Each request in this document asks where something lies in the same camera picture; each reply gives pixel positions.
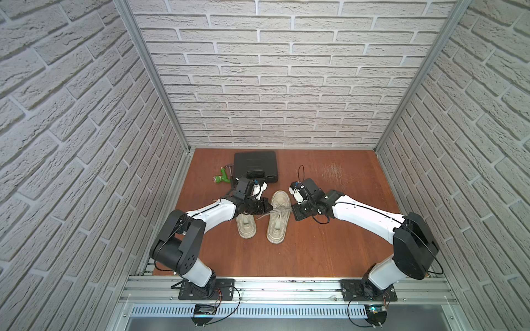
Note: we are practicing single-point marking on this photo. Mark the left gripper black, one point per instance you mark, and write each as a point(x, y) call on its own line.
point(260, 205)

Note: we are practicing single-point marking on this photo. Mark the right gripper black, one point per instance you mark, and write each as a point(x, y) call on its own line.
point(297, 216)

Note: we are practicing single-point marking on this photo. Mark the beige sneaker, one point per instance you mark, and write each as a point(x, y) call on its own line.
point(278, 217)
point(246, 226)

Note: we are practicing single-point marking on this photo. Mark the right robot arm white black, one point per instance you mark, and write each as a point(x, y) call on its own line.
point(414, 246)

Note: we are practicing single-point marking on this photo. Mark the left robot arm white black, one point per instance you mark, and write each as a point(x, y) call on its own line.
point(178, 243)

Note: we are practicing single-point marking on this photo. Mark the black plastic tool case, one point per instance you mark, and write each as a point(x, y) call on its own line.
point(259, 165)

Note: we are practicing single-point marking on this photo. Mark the left controller board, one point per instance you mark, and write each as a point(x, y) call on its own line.
point(203, 314)

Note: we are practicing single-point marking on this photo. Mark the controller board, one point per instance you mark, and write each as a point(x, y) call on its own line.
point(375, 315)
point(203, 314)

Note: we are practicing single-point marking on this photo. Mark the right controller board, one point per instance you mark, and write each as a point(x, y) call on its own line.
point(375, 315)

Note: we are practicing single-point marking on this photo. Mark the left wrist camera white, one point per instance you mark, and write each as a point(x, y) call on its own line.
point(258, 189)

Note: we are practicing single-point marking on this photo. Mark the green handled tool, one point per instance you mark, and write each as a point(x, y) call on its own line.
point(226, 175)

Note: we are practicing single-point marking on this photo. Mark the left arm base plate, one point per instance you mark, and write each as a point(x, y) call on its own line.
point(217, 290)

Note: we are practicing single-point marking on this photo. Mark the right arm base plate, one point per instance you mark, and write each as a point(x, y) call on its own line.
point(358, 290)

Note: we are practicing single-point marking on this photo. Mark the aluminium front rail frame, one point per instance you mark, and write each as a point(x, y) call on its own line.
point(280, 297)

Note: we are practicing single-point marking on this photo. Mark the left corner aluminium post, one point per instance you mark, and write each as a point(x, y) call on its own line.
point(137, 38)

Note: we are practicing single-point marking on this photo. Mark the corner aluminium post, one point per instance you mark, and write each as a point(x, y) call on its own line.
point(137, 38)
point(446, 31)

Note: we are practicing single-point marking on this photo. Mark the right corner aluminium post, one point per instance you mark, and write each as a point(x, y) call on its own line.
point(446, 31)

